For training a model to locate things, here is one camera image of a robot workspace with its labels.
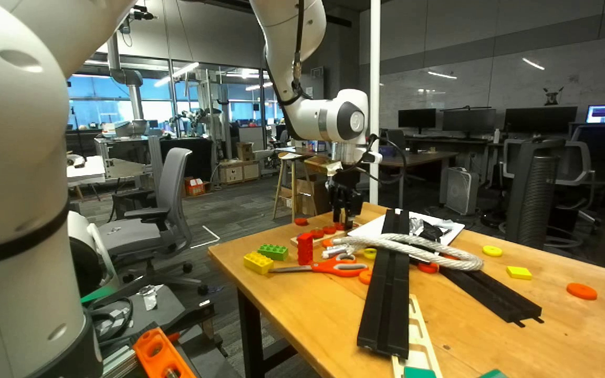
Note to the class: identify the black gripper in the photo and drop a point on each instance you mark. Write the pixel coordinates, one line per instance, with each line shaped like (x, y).
(345, 183)

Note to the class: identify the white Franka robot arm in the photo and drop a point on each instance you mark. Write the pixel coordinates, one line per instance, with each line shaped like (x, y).
(15, 210)

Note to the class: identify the yellow disc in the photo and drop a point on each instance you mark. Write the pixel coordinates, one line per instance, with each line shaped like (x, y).
(368, 253)
(492, 251)
(519, 271)

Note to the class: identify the white paper sheet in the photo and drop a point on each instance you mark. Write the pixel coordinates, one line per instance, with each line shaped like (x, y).
(370, 229)

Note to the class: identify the red cup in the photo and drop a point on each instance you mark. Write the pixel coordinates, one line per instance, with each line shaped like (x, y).
(305, 248)

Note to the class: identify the wooden stool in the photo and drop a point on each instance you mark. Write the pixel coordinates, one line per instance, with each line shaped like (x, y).
(290, 183)

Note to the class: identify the green toy brick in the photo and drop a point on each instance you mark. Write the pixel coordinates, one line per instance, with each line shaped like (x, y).
(272, 251)

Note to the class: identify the yellow toy brick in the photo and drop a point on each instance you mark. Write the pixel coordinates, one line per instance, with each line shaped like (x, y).
(260, 263)

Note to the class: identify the cardboard box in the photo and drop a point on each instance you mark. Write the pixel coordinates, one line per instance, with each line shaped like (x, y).
(232, 172)
(251, 170)

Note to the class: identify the black monitor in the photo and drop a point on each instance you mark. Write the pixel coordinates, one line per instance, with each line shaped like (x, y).
(416, 118)
(540, 118)
(469, 120)

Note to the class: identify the white vertical pole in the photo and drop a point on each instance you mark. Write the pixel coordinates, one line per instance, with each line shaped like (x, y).
(374, 69)

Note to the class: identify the light wooden slat strip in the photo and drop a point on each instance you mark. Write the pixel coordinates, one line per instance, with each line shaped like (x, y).
(424, 336)

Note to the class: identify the orange box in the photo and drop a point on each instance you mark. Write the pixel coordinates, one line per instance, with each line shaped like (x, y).
(195, 186)

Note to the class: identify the green block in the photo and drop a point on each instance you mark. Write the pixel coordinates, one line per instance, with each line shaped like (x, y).
(492, 375)
(418, 372)

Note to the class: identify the grey cylindrical bin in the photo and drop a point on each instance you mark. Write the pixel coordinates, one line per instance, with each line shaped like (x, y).
(530, 196)

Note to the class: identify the small white cup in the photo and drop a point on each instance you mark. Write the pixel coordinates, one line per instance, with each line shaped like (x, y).
(150, 297)

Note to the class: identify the orange clamp tool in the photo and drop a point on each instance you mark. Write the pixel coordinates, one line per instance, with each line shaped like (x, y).
(156, 353)

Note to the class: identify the grey mesh office chair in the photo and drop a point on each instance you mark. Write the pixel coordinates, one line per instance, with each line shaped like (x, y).
(582, 158)

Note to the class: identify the white topped desk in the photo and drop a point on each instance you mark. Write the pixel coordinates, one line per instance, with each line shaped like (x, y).
(84, 168)

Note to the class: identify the white rounded housing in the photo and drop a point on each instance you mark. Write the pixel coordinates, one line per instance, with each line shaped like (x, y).
(79, 227)

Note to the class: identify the black plastic rail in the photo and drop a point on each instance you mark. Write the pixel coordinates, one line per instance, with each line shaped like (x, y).
(387, 294)
(492, 291)

